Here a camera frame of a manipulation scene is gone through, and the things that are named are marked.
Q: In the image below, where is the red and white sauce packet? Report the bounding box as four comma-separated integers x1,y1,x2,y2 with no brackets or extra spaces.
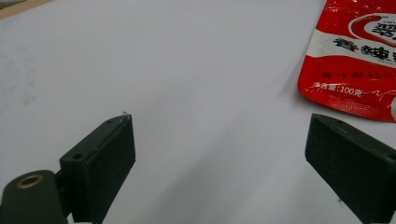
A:
296,0,396,123

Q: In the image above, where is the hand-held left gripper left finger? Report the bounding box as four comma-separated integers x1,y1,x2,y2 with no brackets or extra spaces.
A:
59,113,137,224

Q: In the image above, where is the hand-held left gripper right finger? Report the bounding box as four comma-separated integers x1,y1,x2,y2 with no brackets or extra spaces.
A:
304,113,396,224

